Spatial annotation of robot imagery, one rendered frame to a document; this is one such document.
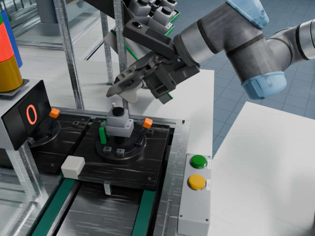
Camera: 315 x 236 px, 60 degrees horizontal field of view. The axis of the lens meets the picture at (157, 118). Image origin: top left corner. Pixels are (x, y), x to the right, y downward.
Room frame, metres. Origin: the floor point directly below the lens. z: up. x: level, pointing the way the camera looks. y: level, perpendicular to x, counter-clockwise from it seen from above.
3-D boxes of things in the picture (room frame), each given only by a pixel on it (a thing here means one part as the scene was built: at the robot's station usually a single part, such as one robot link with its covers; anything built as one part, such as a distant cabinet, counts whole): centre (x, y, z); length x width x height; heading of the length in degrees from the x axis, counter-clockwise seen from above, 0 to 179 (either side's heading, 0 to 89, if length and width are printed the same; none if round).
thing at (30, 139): (0.61, 0.35, 1.01); 0.24 x 0.24 x 0.13; 80
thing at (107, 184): (0.44, 0.12, 0.95); 0.01 x 0.01 x 0.04; 80
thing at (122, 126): (0.57, 0.11, 1.06); 0.08 x 0.04 x 0.07; 80
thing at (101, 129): (0.56, 0.15, 1.01); 0.01 x 0.01 x 0.05; 80
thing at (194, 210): (0.44, -0.10, 0.93); 0.21 x 0.07 x 0.06; 170
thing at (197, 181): (0.44, -0.10, 0.96); 0.04 x 0.04 x 0.02
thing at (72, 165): (0.49, 0.21, 0.97); 0.05 x 0.05 x 0.04; 80
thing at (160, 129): (0.56, 0.10, 0.96); 0.24 x 0.24 x 0.02; 80
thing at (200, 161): (0.51, -0.11, 0.96); 0.04 x 0.04 x 0.02
